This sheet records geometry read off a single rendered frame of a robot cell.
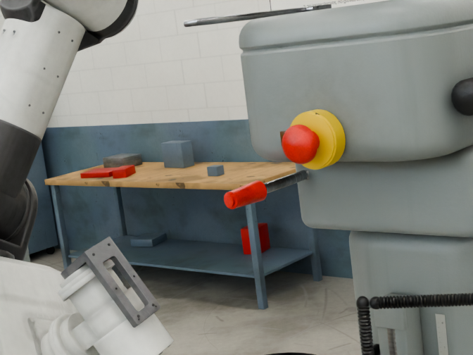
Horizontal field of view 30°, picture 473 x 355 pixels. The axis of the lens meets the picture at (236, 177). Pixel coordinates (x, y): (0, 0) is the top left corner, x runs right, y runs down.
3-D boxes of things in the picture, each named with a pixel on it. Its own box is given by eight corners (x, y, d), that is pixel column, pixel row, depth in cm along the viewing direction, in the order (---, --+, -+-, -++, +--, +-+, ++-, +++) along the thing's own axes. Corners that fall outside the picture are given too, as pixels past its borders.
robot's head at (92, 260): (90, 360, 87) (129, 332, 82) (39, 289, 88) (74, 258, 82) (131, 328, 92) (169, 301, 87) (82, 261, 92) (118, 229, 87)
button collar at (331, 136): (338, 170, 88) (331, 110, 88) (291, 170, 92) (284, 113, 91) (349, 165, 90) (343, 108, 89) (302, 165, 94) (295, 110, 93)
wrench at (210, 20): (204, 25, 92) (203, 16, 91) (177, 28, 94) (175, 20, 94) (331, 10, 110) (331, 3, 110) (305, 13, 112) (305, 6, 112)
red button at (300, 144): (312, 165, 87) (307, 125, 86) (279, 165, 89) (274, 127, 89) (331, 159, 89) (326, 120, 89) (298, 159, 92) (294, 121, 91)
